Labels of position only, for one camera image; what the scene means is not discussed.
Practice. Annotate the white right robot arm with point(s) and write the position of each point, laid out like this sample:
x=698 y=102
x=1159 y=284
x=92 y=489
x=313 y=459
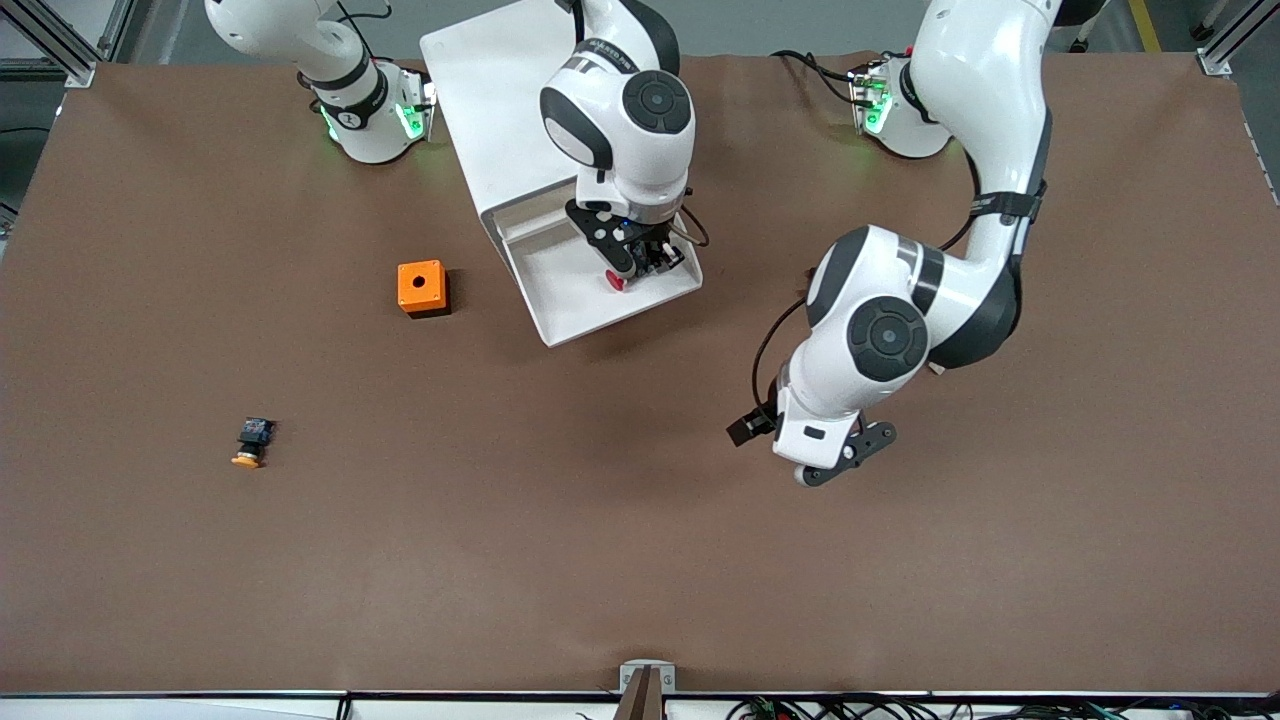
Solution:
x=620 y=130

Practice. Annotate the yellow push button switch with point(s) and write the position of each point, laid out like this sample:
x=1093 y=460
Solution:
x=252 y=435

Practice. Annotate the brown table cover sheet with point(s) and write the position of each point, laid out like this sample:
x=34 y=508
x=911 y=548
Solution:
x=400 y=560

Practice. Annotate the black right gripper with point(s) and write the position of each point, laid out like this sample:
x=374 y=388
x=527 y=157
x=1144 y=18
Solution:
x=655 y=250

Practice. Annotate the orange box with hole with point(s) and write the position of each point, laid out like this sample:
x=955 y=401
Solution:
x=420 y=285

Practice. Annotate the grey metal edge bracket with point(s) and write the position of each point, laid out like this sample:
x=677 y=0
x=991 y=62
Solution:
x=628 y=680

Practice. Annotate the white plastic drawer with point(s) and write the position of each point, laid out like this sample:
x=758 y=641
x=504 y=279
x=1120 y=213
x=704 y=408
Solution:
x=580 y=300

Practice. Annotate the white drawer cabinet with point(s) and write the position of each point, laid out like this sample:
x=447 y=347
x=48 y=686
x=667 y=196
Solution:
x=490 y=110

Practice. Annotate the aluminium frame profile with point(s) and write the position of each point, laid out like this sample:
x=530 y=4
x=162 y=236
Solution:
x=75 y=66
x=1215 y=62

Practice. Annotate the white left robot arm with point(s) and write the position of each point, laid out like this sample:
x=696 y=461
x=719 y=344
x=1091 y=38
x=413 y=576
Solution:
x=990 y=100

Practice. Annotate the red push button switch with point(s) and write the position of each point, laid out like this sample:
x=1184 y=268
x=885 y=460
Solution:
x=615 y=283

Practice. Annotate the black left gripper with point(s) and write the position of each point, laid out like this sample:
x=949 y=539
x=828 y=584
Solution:
x=745 y=429

